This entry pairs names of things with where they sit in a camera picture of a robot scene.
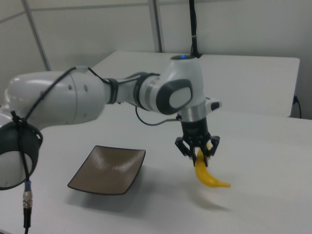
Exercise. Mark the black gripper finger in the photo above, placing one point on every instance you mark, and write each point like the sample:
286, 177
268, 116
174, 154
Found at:
186, 148
212, 146

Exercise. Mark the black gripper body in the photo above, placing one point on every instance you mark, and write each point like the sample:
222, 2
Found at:
195, 132

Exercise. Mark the yellow banana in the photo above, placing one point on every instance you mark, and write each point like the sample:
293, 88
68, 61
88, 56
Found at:
204, 175

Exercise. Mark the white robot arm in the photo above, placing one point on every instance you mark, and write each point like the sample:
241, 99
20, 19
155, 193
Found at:
73, 97

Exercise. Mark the square brown ceramic plate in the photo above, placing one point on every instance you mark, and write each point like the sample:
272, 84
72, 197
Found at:
107, 170

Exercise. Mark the white side table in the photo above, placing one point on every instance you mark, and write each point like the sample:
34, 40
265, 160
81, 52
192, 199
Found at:
243, 83

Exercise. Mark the black camera stand pole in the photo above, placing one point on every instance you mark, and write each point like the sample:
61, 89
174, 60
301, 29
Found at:
194, 29

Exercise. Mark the grey partition corner post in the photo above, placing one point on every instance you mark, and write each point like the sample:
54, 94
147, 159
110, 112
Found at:
39, 41

